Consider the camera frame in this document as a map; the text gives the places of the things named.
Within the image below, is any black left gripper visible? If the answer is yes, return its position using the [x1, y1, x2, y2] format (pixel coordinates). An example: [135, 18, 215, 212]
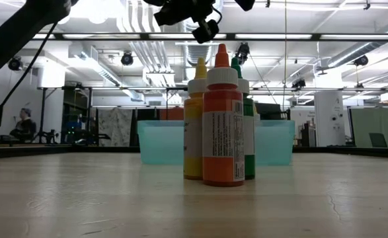
[143, 0, 256, 44]

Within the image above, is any large orange food coloring bottle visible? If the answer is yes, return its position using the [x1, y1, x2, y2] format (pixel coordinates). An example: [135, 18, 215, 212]
[202, 43, 247, 188]

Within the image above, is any large yellow food coloring bottle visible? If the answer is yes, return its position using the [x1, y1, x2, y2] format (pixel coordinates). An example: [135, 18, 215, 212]
[182, 58, 208, 181]

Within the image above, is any large green food coloring bottle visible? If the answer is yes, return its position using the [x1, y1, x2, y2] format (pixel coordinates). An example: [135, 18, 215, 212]
[230, 56, 256, 181]

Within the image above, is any black ceiling spotlight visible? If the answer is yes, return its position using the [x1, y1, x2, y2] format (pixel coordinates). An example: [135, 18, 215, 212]
[235, 42, 251, 65]
[7, 56, 24, 72]
[291, 78, 307, 90]
[120, 51, 135, 67]
[352, 54, 369, 67]

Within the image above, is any black-framed LED light bar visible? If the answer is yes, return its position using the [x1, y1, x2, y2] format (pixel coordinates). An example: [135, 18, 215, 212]
[31, 32, 388, 42]

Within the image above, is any dark monitor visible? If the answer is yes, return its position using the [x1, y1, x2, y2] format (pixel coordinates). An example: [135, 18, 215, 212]
[258, 102, 282, 120]

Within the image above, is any orange panel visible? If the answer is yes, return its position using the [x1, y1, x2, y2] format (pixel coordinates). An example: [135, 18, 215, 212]
[159, 107, 185, 122]

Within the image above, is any translucent teal plastic tray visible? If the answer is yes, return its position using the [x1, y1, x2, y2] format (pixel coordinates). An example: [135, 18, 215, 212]
[137, 119, 296, 166]

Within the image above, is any white round column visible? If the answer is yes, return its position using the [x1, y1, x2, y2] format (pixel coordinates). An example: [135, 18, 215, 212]
[313, 91, 346, 148]

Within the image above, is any grey patterned curtain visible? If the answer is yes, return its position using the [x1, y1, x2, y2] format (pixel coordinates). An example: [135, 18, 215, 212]
[97, 108, 134, 147]

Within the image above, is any green partition panel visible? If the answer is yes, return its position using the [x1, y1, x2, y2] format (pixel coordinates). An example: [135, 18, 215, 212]
[348, 107, 388, 149]

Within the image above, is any black metal rack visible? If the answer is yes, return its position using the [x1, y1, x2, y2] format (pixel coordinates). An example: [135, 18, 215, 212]
[61, 86, 94, 146]

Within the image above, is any dark office chair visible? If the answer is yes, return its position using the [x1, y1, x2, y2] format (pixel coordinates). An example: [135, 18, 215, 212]
[369, 132, 388, 149]

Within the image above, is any person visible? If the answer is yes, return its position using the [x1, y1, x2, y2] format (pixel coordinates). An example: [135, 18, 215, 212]
[10, 107, 38, 145]

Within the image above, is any thin hanging cable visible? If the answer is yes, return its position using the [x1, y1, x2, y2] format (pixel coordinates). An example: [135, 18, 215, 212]
[282, 0, 289, 112]

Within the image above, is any black aluminium rig frame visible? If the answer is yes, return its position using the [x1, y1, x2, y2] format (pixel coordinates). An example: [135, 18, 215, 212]
[0, 144, 388, 160]

